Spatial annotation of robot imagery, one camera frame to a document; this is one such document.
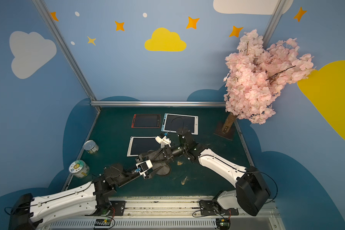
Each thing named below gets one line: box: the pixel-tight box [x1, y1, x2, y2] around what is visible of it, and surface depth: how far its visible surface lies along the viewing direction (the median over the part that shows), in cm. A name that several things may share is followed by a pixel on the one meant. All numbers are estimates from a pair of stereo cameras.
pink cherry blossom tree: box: [222, 29, 316, 133], surface depth 64 cm
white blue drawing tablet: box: [161, 113, 199, 136], surface depth 116 cm
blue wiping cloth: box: [152, 161, 171, 176], surface depth 67 cm
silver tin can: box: [82, 139, 99, 154], surface depth 94 cm
